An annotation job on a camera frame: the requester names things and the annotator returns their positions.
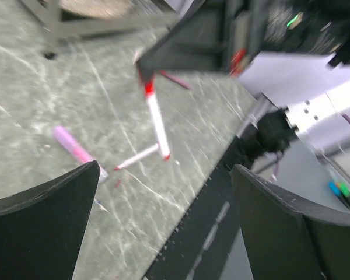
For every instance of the pink highlighter pen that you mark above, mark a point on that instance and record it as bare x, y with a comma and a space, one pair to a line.
71, 145

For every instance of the steel dish rack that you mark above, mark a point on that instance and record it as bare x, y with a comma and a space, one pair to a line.
66, 19

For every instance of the thick white red marker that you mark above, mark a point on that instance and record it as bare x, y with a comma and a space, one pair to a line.
158, 124

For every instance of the thin white red pen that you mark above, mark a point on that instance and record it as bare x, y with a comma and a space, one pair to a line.
138, 157

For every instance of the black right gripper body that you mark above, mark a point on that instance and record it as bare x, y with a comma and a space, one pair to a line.
204, 38

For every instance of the markers on side table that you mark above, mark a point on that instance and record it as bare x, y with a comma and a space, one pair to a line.
341, 191

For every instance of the black base bar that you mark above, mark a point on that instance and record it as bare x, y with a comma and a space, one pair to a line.
199, 245

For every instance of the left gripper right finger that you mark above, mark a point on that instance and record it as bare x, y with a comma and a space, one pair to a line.
287, 236

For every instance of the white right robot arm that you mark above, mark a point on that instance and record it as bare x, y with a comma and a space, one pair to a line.
279, 47

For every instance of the red marker cap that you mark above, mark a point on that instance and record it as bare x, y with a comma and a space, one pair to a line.
147, 81

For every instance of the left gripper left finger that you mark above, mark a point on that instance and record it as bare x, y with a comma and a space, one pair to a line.
42, 228

